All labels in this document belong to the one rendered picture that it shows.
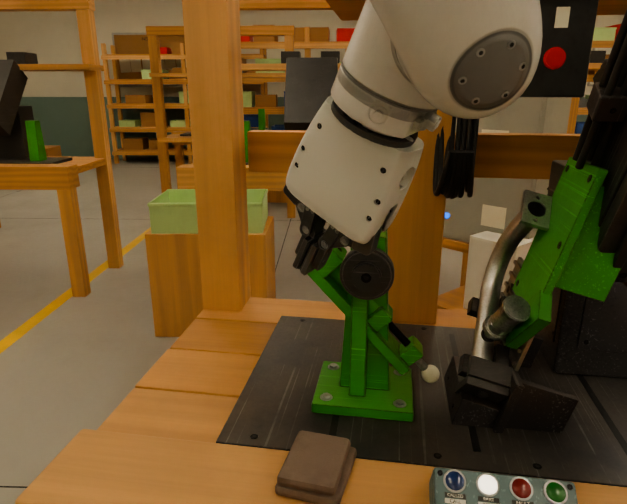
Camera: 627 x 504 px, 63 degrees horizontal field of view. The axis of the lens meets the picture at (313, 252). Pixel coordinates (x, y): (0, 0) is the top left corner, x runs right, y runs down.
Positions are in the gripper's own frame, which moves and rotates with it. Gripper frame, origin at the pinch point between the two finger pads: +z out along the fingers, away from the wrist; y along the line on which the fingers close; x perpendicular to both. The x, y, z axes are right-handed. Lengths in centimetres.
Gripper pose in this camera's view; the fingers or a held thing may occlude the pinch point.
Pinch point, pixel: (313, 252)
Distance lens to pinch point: 51.0
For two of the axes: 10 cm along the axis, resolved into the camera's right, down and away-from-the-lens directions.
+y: -7.5, -6.0, 2.9
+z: -3.3, 7.2, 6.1
